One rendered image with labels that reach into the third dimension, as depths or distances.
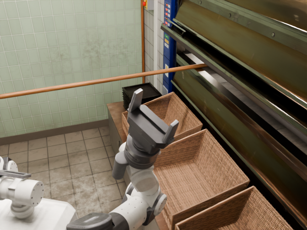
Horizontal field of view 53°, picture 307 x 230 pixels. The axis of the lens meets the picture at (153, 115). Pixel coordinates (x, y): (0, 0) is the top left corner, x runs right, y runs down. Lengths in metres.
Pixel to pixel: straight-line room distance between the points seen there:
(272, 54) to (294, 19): 0.22
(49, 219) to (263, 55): 1.19
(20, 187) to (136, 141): 0.33
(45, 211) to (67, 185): 2.11
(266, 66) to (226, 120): 0.55
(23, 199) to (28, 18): 2.49
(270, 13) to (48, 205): 1.18
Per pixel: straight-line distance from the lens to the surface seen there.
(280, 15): 1.47
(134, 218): 0.96
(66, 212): 0.93
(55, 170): 3.24
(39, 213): 0.94
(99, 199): 2.86
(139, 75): 2.12
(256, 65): 1.61
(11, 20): 3.21
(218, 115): 2.06
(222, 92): 1.98
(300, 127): 1.25
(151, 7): 2.98
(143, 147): 0.72
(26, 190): 0.86
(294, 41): 1.43
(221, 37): 1.90
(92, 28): 3.26
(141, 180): 0.82
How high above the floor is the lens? 2.07
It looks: 32 degrees down
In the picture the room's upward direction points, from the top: straight up
